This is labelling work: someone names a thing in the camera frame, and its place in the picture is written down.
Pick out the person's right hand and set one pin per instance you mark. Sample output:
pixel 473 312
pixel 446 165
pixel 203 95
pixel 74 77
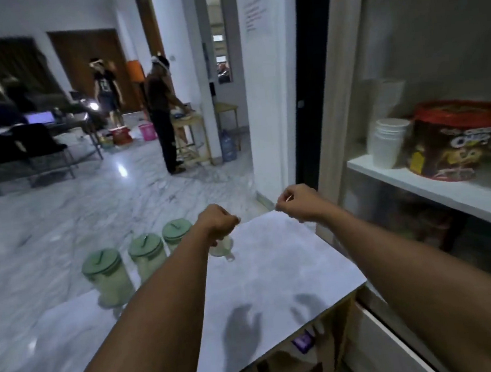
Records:
pixel 305 202

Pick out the person's left hand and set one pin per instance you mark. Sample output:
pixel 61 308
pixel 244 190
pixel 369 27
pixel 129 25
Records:
pixel 215 221

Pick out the person's left fingers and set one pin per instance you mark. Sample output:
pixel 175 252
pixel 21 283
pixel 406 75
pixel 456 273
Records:
pixel 231 224

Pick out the person's right fingers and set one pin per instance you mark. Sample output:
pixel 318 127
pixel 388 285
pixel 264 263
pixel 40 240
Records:
pixel 286 206

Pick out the person's left forearm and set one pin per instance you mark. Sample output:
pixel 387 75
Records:
pixel 154 324

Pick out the person's right forearm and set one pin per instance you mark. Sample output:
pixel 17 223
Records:
pixel 412 284

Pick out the small white pitcher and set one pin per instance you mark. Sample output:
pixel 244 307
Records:
pixel 221 248

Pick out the green lidded clear jar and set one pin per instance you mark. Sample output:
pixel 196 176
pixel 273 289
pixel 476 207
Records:
pixel 148 254
pixel 176 232
pixel 106 275

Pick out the blue water gallon bottle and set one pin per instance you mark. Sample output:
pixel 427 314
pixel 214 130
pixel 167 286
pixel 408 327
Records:
pixel 227 145

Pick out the light wooden side table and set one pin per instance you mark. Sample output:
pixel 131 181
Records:
pixel 192 139

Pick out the small wooden table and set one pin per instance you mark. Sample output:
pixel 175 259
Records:
pixel 226 117

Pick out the stack of white paper cups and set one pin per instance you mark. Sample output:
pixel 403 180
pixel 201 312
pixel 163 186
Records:
pixel 387 141

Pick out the pink plastic bucket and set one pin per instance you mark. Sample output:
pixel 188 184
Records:
pixel 147 131

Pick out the purple snack packet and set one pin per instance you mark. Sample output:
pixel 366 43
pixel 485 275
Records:
pixel 303 341

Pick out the red plastic bucket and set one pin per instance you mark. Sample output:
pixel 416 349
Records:
pixel 120 135

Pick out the white cabinet shelf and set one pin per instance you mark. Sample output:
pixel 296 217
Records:
pixel 443 192

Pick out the orange floor lamp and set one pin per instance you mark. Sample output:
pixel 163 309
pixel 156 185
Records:
pixel 135 75

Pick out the brown snack tub red lid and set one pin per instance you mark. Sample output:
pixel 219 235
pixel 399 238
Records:
pixel 455 139

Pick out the dark desk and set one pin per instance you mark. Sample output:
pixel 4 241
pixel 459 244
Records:
pixel 73 130

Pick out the black office chair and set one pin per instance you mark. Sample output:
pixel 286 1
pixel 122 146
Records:
pixel 38 144

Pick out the open laptop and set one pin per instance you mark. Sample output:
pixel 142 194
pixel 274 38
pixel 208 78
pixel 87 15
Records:
pixel 40 118

